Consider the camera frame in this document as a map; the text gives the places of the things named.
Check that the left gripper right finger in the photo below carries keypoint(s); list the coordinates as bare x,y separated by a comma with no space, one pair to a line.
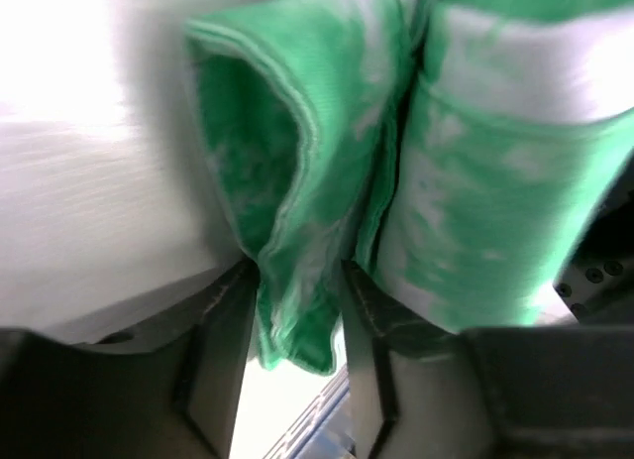
557,391

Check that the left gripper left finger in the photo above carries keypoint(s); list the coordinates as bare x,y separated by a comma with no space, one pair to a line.
166,387

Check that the green white tie-dye trousers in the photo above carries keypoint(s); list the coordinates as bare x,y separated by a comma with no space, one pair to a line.
455,149

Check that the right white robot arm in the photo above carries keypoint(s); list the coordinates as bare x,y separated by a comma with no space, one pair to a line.
597,285

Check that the aluminium frame rail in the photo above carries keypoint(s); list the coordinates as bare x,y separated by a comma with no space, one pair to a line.
324,430

